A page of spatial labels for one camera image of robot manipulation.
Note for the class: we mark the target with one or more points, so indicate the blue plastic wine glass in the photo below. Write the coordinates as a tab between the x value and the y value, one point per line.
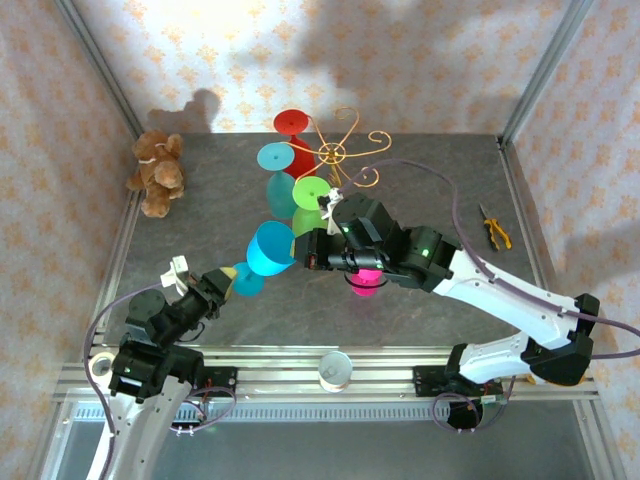
267	250

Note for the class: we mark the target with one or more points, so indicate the green plastic wine glass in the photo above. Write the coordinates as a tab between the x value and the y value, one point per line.
310	192

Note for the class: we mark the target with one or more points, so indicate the pink plastic wine glass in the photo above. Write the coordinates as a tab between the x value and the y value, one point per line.
364	287

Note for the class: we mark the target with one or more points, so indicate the teal plastic wine glass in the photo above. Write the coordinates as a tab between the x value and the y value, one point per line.
275	156

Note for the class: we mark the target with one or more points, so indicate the red plastic wine glass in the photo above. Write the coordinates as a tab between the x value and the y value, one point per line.
291	122

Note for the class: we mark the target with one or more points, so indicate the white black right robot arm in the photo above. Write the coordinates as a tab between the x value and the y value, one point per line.
500	295

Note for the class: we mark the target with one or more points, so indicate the white tape roll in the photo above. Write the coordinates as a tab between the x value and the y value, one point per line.
91	367

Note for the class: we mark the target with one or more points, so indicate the brown teddy bear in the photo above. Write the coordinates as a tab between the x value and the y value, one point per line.
160	172

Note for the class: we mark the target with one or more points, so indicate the aluminium table side rail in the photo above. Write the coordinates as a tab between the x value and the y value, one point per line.
520	210
117	240

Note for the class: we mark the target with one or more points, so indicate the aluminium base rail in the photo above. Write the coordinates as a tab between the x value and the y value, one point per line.
280	380

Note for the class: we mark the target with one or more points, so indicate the aluminium frame post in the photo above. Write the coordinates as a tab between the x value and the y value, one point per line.
100	65
545	65

